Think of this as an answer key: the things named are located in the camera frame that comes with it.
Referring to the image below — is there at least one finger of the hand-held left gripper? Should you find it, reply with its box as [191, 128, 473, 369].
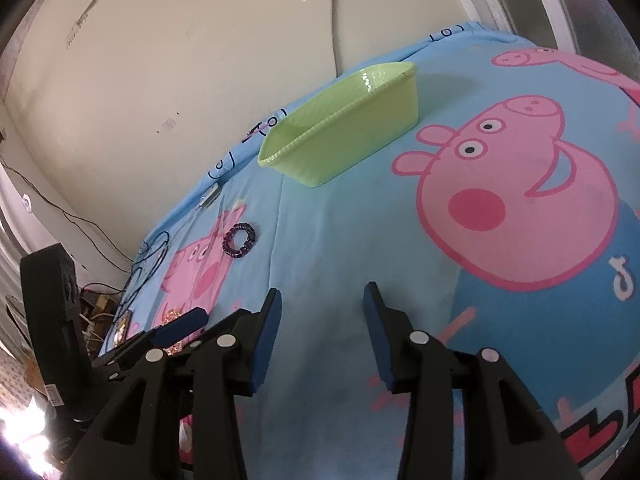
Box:
[92, 307, 209, 382]

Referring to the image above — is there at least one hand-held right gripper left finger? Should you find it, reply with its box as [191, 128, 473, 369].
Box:
[62, 288, 283, 480]

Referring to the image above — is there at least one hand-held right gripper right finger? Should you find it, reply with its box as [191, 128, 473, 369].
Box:
[363, 281, 584, 480]

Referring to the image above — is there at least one green plastic basket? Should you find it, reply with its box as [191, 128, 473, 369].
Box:
[257, 61, 419, 189]

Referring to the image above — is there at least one black smartphone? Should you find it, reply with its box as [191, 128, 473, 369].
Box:
[112, 309, 134, 347]

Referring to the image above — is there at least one purple bead bracelet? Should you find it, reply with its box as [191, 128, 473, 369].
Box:
[222, 223, 256, 260]

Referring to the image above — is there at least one thin black wall cable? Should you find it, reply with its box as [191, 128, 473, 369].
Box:
[0, 156, 135, 265]

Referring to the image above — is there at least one grey wall cable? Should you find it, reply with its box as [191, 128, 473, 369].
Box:
[327, 0, 343, 75]

